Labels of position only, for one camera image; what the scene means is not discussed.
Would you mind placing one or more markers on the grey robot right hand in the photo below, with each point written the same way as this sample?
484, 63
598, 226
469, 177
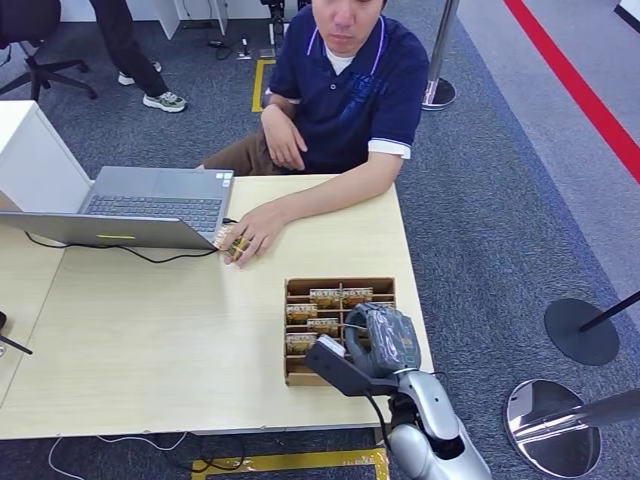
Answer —
387, 341

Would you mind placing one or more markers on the person's right hand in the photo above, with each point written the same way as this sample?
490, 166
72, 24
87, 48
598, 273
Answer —
282, 139

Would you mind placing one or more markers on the white furniture leg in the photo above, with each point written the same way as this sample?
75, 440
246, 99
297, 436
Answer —
167, 16

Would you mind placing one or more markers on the standing person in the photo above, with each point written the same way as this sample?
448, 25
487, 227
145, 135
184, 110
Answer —
130, 53

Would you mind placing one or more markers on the gold hotel card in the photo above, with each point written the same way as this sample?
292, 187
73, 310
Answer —
301, 314
300, 344
324, 299
323, 327
358, 297

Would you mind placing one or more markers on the yellow floor tape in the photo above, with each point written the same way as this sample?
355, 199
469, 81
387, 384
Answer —
256, 86

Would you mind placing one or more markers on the cardboard card holder box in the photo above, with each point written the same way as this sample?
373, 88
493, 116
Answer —
295, 378

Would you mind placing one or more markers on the grey laptop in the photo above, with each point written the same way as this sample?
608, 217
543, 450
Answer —
150, 205

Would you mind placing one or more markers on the person's right forearm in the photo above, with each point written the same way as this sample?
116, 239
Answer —
282, 101

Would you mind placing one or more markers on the chrome base stanchion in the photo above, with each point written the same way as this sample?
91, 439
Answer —
550, 430

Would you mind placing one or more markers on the black office chair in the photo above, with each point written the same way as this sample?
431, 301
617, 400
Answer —
35, 66

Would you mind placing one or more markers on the person's left forearm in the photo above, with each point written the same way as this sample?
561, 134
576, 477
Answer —
340, 189

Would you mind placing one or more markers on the person's left hand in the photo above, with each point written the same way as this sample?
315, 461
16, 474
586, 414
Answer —
263, 228

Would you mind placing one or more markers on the chrome stanchion post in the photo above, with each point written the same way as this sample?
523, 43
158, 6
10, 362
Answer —
440, 60

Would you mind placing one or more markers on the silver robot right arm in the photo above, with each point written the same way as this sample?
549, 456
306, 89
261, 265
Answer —
430, 424

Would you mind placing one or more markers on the black tripod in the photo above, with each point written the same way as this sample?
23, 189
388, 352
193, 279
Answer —
276, 23

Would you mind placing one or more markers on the black base stanchion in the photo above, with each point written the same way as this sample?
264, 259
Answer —
580, 331

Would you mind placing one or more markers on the black desk device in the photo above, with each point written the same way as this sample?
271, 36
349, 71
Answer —
7, 341

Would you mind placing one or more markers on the seated person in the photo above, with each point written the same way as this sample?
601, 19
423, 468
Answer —
350, 99

